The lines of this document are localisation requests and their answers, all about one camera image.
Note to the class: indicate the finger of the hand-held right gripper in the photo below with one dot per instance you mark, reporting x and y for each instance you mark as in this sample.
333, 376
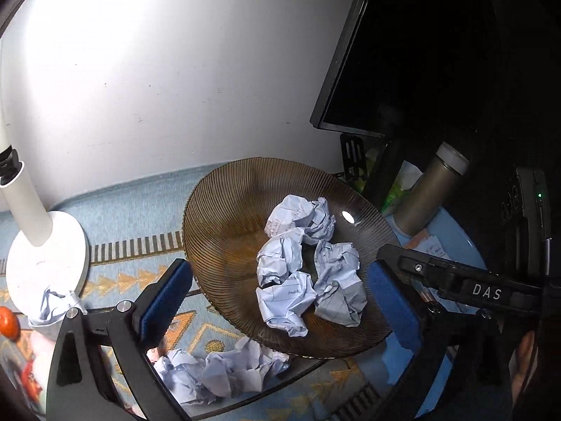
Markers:
460, 283

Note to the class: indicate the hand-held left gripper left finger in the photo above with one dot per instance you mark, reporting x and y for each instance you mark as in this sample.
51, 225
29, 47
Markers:
163, 302

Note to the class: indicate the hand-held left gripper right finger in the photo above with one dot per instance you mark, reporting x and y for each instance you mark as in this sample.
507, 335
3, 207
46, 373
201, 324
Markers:
392, 307

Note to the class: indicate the white paper ball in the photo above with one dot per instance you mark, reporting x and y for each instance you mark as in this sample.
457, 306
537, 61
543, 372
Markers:
245, 368
300, 217
285, 305
339, 283
53, 309
184, 375
280, 261

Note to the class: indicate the brown ribbed glass plate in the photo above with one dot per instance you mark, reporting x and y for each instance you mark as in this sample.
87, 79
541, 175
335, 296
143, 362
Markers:
228, 237

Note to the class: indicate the red snack packet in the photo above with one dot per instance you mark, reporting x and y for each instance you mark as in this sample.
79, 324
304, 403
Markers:
30, 375

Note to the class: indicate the person's right hand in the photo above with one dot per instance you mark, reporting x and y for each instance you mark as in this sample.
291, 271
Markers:
525, 359

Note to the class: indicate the handwritten notebook page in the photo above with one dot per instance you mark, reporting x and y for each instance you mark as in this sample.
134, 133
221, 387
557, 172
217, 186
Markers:
431, 245

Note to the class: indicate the champagne metal thermos bottle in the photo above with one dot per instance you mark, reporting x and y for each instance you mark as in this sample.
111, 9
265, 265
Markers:
425, 193

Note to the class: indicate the blue patterned table mat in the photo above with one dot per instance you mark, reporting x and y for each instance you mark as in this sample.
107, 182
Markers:
131, 210

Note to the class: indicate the green tissue pack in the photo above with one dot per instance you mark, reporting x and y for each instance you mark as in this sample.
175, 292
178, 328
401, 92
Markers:
395, 194

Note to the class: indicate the white desk lamp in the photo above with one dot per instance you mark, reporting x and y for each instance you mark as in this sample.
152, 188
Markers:
44, 263

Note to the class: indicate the small orange tangerine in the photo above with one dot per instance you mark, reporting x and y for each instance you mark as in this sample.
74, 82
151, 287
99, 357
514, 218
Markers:
8, 322

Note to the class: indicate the black computer monitor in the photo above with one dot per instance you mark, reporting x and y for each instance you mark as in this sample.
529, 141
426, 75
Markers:
372, 74

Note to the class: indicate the black perforated monitor bracket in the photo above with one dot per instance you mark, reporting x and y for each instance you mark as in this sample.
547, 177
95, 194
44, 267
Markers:
353, 158

